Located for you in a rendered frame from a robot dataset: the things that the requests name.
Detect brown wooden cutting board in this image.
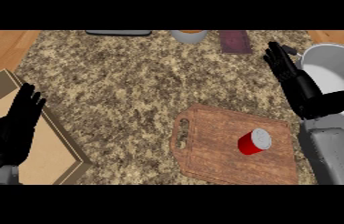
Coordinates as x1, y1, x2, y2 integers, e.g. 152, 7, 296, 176
169, 103, 301, 186

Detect red can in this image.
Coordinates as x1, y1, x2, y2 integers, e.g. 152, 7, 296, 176
237, 127, 275, 156

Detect grey metal pot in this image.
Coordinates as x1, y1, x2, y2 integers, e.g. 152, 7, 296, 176
288, 42, 344, 95

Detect dark purple rectangular box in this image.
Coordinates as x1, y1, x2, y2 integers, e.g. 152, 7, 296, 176
217, 30, 254, 55

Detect dark grey flat appliance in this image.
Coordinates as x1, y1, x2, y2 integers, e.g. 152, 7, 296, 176
84, 30, 154, 37

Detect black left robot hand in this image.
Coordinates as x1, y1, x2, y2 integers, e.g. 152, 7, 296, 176
0, 82, 49, 169

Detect grey cup with orange content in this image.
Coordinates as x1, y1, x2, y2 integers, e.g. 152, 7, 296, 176
170, 30, 210, 45

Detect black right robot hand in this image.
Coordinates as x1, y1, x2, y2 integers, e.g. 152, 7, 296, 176
262, 41, 344, 120

